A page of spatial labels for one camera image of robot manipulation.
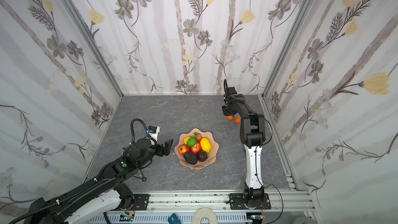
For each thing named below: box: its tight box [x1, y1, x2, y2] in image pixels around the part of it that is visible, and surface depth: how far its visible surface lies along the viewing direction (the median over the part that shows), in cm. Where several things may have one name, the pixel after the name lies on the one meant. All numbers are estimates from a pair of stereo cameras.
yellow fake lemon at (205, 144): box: [200, 136, 212, 153], surface depth 89 cm
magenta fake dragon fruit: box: [190, 142, 202, 156], surface depth 88 cm
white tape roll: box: [192, 207, 219, 224], surface depth 72 cm
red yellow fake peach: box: [178, 144, 188, 156], surface depth 85 cm
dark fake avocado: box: [183, 151, 198, 165], surface depth 82 cm
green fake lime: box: [186, 136, 198, 148], surface depth 86 cm
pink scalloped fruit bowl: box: [174, 128, 220, 171], surface depth 88 cm
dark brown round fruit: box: [196, 150, 208, 162], surface depth 85 cm
